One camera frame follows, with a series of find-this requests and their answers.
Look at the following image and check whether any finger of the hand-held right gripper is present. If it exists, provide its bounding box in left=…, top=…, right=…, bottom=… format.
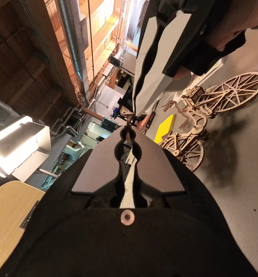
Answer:
left=132, top=17, right=158, bottom=109
left=133, top=11, right=192, bottom=115

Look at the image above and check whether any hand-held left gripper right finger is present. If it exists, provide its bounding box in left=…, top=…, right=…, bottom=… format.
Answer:
left=131, top=126, right=185, bottom=202

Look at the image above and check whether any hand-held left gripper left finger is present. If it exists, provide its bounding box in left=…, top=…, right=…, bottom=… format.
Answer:
left=71, top=126, right=125, bottom=196

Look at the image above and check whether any thin wooden model part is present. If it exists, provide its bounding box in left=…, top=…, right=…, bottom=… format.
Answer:
left=124, top=115, right=132, bottom=143

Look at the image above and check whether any wooden bicycle model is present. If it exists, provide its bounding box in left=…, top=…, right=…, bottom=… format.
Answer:
left=161, top=72, right=258, bottom=172

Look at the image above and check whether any person's right hand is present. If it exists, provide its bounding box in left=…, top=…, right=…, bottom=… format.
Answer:
left=173, top=0, right=258, bottom=81

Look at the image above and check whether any white instruction booklet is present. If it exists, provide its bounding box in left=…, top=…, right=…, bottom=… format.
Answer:
left=194, top=56, right=225, bottom=82

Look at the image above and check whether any yellow block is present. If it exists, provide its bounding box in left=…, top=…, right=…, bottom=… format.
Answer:
left=153, top=113, right=176, bottom=144

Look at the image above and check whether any flat monitor screen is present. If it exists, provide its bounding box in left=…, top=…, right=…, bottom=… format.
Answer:
left=99, top=117, right=119, bottom=132

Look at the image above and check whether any dark brown cardboard box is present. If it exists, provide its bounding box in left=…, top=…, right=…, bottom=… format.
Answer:
left=136, top=110, right=156, bottom=133

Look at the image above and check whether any white studio light panel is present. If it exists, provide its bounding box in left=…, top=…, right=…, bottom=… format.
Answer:
left=0, top=116, right=52, bottom=182

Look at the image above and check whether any light wooden board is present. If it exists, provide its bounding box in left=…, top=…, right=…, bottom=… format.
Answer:
left=0, top=181, right=45, bottom=268

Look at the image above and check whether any silver ventilation duct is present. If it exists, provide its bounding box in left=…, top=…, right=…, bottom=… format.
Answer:
left=55, top=0, right=92, bottom=104

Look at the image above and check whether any grey ventilation duct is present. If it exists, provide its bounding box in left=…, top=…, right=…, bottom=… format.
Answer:
left=0, top=93, right=18, bottom=128

